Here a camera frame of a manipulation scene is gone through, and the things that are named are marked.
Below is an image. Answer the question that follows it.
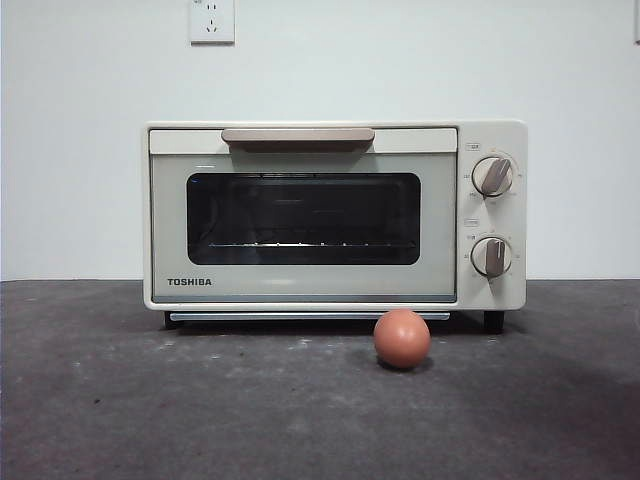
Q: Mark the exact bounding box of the beige oven door handle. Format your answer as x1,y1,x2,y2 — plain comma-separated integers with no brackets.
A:
221,127,375,153

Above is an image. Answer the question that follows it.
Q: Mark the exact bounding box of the silver oven crumb tray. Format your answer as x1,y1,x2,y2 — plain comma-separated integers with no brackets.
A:
168,311,451,322

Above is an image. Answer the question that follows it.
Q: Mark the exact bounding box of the cream oven knob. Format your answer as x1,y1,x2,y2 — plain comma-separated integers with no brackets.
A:
471,235,514,277
472,155,516,197

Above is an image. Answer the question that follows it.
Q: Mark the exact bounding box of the cream Toshiba toaster oven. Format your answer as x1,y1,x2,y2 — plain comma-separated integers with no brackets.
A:
142,118,530,335

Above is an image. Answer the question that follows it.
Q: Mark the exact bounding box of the metal oven wire rack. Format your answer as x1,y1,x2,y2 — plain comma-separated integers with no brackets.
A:
207,241,417,250

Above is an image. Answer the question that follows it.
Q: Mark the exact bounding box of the white wall socket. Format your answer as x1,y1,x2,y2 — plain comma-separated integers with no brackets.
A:
189,0,236,46

